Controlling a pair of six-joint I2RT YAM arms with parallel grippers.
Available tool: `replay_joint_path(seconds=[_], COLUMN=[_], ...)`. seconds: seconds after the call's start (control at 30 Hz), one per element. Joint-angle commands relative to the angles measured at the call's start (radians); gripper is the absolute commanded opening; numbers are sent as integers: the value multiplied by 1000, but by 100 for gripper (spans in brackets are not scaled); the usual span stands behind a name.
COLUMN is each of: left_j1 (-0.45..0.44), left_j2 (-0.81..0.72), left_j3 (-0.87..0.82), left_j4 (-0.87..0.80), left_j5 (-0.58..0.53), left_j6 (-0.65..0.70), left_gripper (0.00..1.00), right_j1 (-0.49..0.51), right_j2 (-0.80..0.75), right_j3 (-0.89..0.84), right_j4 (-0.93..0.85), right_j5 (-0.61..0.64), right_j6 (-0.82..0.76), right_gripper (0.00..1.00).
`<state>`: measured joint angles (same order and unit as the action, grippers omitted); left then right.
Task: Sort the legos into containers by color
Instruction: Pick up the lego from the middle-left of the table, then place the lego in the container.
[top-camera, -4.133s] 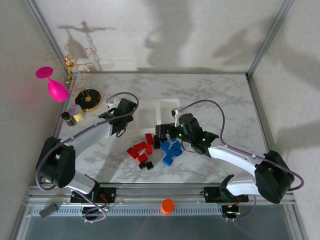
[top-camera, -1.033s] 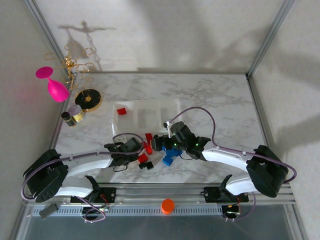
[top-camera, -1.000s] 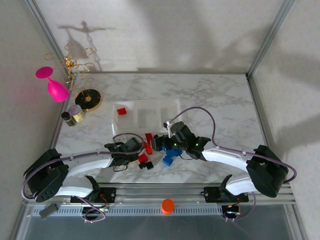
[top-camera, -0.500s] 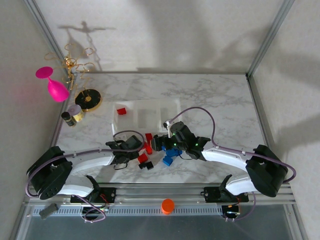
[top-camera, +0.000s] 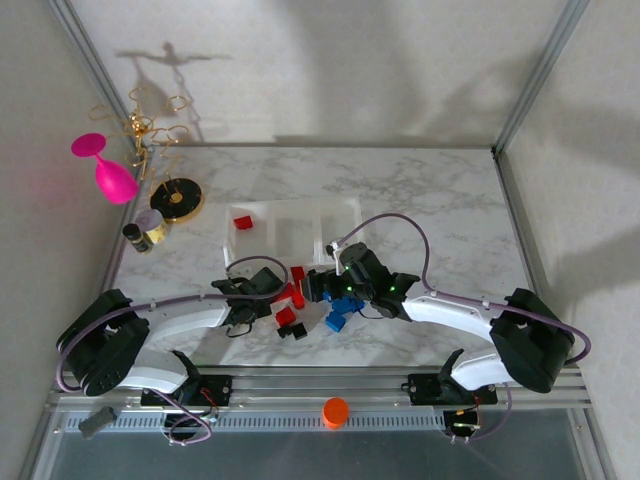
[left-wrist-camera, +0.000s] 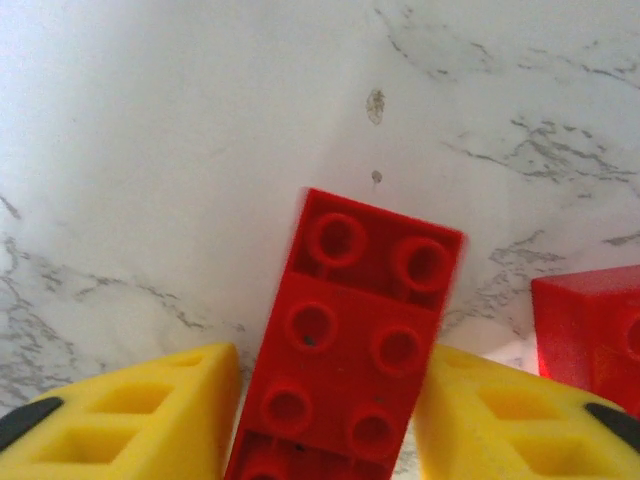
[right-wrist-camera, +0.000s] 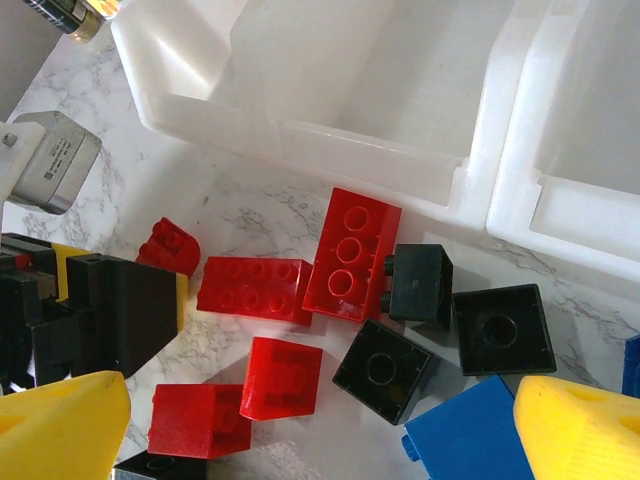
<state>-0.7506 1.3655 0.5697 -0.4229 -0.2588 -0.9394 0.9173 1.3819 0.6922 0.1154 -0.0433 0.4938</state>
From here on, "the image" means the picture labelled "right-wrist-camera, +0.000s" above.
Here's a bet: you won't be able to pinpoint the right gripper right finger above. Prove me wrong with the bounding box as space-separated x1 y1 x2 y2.
514 375 640 480

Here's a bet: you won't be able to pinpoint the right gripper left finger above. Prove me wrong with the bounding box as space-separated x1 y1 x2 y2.
0 370 132 480

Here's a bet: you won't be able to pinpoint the red rounded lego brick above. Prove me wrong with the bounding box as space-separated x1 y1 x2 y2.
134 217 202 277

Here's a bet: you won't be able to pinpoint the blue lego brick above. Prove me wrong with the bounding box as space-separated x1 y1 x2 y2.
622 334 640 396
402 374 531 480

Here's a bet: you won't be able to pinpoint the black lego brick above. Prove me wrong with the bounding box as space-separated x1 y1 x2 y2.
451 283 558 377
383 243 455 332
332 318 435 427
113 449 209 480

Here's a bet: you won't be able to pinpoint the red long lego brick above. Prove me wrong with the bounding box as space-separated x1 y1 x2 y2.
302 187 404 324
196 256 314 327

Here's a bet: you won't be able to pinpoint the red square lego brick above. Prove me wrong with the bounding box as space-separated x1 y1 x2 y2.
239 336 324 424
147 382 253 460

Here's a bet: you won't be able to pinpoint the small black gold jar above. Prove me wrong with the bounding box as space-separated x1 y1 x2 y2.
22 0 114 45

